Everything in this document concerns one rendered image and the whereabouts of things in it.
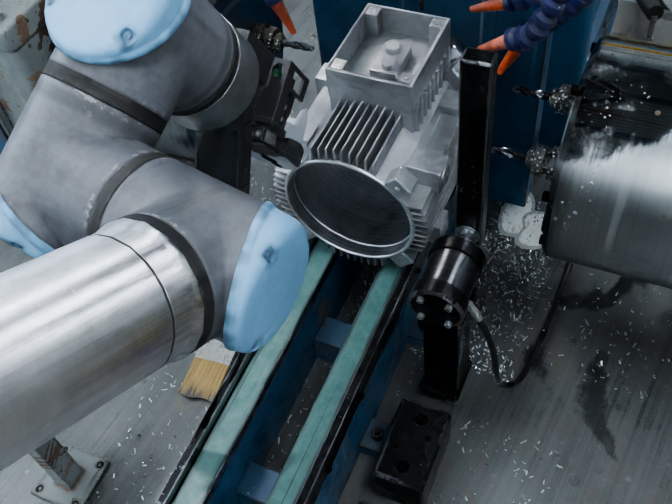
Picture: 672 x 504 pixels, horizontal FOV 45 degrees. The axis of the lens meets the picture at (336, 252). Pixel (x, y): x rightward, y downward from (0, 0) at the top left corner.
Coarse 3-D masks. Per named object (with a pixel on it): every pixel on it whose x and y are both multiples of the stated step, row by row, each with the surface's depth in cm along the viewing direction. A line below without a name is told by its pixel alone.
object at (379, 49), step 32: (352, 32) 91; (384, 32) 95; (416, 32) 94; (448, 32) 91; (352, 64) 92; (384, 64) 89; (416, 64) 91; (448, 64) 94; (352, 96) 89; (384, 96) 87; (416, 96) 87; (416, 128) 90
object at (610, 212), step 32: (608, 64) 81; (640, 64) 80; (544, 96) 94; (576, 96) 80; (608, 96) 79; (640, 96) 78; (576, 128) 79; (608, 128) 78; (640, 128) 78; (544, 160) 86; (576, 160) 80; (608, 160) 79; (640, 160) 78; (544, 192) 83; (576, 192) 81; (608, 192) 79; (640, 192) 78; (544, 224) 85; (576, 224) 83; (608, 224) 81; (640, 224) 79; (576, 256) 87; (608, 256) 84; (640, 256) 82
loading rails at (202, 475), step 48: (336, 288) 106; (384, 288) 97; (288, 336) 94; (336, 336) 102; (384, 336) 93; (240, 384) 91; (288, 384) 98; (336, 384) 90; (384, 384) 100; (240, 432) 88; (336, 432) 85; (384, 432) 96; (192, 480) 85; (240, 480) 92; (288, 480) 84; (336, 480) 90
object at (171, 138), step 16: (208, 0) 94; (224, 0) 96; (240, 0) 99; (256, 0) 103; (224, 16) 97; (240, 16) 100; (256, 16) 104; (272, 16) 108; (256, 32) 104; (272, 32) 103; (272, 48) 104; (176, 128) 98; (160, 144) 102; (176, 144) 101; (192, 144) 99; (192, 160) 104
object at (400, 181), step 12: (456, 60) 94; (456, 72) 94; (456, 84) 95; (396, 168) 86; (396, 180) 84; (408, 180) 85; (396, 192) 86; (408, 192) 85; (408, 252) 94; (408, 264) 95
